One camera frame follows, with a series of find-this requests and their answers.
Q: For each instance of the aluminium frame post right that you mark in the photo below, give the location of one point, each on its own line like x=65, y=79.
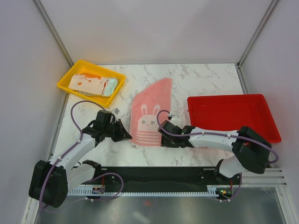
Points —
x=266, y=16

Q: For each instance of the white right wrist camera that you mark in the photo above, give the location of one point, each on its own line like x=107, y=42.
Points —
x=175, y=120

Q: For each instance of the yellow plastic tray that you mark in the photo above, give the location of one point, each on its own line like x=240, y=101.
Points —
x=82, y=66

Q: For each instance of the white slotted cable duct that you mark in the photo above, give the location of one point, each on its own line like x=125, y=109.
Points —
x=92, y=191

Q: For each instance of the red plastic tray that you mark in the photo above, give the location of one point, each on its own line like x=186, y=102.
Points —
x=231, y=112

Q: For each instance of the pink white towel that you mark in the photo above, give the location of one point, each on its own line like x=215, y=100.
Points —
x=145, y=107

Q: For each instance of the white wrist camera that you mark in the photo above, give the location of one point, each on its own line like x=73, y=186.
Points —
x=175, y=120
x=115, y=112

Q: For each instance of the orange patterned towel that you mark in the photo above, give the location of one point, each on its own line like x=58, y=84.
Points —
x=77, y=80

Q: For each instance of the aluminium frame post left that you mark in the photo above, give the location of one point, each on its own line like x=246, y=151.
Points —
x=50, y=26

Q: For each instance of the light blue white towel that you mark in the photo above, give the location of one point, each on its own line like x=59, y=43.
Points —
x=110, y=86

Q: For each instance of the aluminium frame post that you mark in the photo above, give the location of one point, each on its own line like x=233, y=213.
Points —
x=266, y=16
x=50, y=26

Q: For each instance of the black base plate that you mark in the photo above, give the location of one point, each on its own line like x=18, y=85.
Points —
x=158, y=179

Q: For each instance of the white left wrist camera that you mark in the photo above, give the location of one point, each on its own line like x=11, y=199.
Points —
x=115, y=112

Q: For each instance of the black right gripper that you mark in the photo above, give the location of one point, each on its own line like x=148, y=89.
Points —
x=164, y=141

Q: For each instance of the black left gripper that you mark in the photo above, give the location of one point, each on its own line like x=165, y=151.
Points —
x=122, y=134

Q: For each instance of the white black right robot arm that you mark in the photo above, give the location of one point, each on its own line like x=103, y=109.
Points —
x=250, y=150

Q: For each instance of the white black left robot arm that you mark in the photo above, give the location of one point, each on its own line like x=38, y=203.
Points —
x=53, y=179

